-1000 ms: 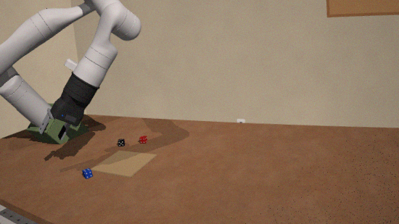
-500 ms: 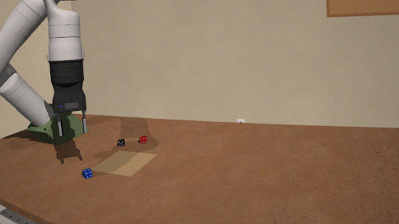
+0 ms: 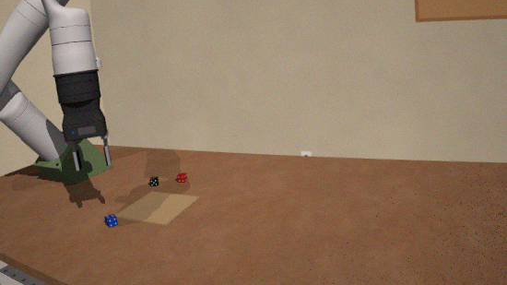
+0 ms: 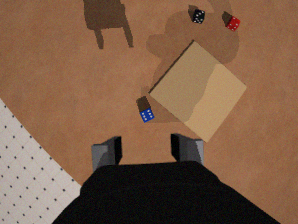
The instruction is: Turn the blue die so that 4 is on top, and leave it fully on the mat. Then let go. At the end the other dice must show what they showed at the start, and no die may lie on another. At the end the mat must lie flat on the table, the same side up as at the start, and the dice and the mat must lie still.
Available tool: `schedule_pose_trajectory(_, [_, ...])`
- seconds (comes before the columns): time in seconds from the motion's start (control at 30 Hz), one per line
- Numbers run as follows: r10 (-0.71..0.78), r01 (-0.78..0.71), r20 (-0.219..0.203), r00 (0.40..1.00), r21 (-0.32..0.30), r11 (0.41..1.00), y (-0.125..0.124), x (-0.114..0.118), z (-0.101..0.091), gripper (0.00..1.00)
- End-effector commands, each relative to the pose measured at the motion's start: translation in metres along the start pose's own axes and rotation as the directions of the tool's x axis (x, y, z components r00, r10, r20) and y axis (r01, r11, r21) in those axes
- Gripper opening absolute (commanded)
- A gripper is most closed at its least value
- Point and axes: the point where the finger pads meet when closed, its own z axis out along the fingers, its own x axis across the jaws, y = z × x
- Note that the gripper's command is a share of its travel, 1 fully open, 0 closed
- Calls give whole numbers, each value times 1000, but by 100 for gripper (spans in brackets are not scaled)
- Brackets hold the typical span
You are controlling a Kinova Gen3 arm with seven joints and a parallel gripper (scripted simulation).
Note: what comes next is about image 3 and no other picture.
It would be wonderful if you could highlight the tan flat mat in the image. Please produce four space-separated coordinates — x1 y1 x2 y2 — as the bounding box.
114 192 199 226

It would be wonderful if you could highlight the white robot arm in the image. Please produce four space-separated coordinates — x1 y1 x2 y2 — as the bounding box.
0 0 92 161

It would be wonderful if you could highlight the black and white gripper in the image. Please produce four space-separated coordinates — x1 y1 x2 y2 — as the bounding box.
52 42 112 171

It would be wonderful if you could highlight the red die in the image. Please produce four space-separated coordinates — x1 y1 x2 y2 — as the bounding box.
177 173 187 183

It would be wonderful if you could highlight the blue die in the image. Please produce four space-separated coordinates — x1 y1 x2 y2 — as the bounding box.
104 214 118 228

